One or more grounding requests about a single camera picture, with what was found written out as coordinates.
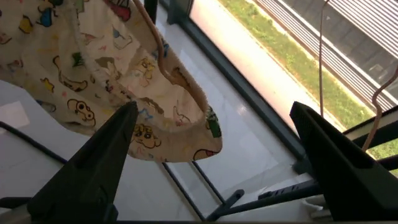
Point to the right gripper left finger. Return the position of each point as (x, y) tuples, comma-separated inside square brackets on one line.
[(87, 180)]

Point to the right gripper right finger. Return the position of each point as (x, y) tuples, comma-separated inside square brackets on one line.
[(351, 180)]

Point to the cream printed garment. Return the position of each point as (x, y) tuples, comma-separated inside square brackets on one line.
[(93, 62)]

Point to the black clothes rack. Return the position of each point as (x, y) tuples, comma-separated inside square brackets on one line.
[(280, 191)]

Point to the window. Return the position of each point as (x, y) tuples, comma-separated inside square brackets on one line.
[(236, 77)]

